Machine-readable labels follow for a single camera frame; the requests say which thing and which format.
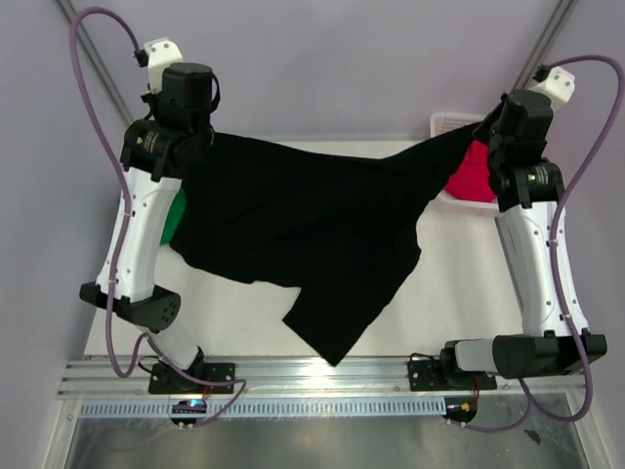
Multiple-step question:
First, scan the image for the left rear frame post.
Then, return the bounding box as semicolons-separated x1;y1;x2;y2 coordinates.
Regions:
51;0;135;127

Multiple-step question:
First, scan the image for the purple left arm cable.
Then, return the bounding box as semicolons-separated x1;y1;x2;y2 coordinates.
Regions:
67;6;248;431

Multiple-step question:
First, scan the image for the aluminium front rail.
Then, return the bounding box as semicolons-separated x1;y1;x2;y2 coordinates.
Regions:
57;355;593;400

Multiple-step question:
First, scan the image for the grey slotted cable duct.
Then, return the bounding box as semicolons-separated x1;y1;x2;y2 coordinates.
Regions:
78;396;447;419

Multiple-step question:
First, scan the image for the black t shirt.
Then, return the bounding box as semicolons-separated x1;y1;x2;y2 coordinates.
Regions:
170;125;474;365

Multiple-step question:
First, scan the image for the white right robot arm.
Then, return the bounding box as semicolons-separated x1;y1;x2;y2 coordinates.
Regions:
437;66;607;388

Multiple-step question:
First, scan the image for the pink t shirt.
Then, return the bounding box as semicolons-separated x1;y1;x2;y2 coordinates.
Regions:
444;141;496;203

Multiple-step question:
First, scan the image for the green t shirt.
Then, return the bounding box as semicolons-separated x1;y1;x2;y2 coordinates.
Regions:
160;189;187;245

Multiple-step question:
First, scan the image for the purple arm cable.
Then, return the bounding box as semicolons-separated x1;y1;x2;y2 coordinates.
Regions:
67;6;248;431
446;55;625;432

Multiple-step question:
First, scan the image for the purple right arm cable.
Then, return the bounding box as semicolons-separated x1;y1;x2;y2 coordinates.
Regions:
446;55;625;432

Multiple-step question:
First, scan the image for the white plastic basket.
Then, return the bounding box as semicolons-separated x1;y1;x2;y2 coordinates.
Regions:
430;111;499;217

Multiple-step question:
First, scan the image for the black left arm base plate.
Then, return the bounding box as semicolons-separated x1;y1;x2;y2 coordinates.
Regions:
147;362;235;395

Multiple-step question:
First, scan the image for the right rear frame post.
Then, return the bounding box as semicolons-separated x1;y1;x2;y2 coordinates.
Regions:
510;0;578;91

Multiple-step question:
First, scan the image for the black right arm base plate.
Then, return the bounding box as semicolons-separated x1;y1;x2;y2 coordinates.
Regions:
406;349;497;392

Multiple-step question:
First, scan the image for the frame post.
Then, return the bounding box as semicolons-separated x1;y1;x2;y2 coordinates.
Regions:
510;0;578;91
51;0;135;127

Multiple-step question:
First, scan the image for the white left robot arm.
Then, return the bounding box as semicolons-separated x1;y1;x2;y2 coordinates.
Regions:
79;38;220;393

